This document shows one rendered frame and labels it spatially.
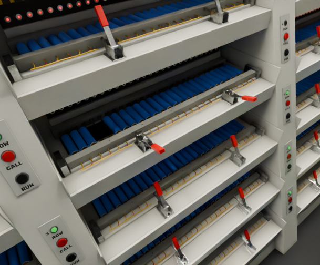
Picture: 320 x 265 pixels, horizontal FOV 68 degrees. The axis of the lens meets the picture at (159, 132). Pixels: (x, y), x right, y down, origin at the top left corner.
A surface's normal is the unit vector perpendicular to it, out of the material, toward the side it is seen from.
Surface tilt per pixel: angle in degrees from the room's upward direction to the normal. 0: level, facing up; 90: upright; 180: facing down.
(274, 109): 90
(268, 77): 90
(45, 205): 90
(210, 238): 21
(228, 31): 111
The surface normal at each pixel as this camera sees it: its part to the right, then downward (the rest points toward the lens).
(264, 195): -0.05, -0.73
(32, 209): 0.52, 0.25
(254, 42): -0.82, 0.42
